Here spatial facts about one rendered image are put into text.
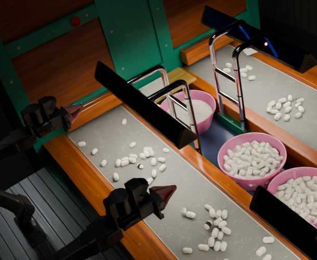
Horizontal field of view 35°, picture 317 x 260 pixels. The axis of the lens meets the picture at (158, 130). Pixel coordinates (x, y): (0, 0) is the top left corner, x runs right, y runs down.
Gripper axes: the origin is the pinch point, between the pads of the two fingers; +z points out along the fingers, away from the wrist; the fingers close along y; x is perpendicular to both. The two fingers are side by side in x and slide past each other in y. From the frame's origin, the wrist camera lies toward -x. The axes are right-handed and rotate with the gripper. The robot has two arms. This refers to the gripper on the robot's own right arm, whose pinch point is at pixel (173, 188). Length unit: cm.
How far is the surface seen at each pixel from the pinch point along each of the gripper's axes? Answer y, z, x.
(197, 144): 35, 34, 26
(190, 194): 20.7, 17.4, 31.6
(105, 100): 86, 20, 21
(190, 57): 84, 69, 20
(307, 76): 36, 98, 26
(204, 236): 1.9, 8.6, 32.0
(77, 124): 87, 4, 25
